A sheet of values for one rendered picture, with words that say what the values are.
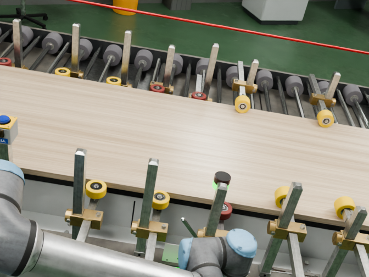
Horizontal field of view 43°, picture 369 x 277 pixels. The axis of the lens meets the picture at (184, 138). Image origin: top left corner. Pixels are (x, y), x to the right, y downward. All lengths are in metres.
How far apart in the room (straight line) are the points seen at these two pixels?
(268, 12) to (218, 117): 4.21
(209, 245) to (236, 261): 0.09
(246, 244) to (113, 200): 0.83
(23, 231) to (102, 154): 1.08
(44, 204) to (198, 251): 0.99
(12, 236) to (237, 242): 0.62
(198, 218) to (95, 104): 0.78
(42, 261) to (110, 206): 1.05
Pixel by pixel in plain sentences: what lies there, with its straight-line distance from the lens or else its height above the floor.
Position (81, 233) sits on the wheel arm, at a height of 0.85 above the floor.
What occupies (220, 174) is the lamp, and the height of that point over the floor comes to 1.11.
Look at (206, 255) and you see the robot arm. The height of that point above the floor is 1.19.
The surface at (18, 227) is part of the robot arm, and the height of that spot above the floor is 1.42.
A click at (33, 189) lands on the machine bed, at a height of 0.75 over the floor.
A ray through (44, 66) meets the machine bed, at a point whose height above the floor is 0.71.
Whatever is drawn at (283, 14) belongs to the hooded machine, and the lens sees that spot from 6.65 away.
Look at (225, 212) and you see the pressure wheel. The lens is 1.83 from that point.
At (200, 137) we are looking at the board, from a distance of 2.22.
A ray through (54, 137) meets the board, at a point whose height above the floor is 0.90.
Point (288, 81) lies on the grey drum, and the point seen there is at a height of 0.83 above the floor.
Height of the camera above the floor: 2.13
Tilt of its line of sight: 34 degrees down
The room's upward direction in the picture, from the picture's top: 11 degrees clockwise
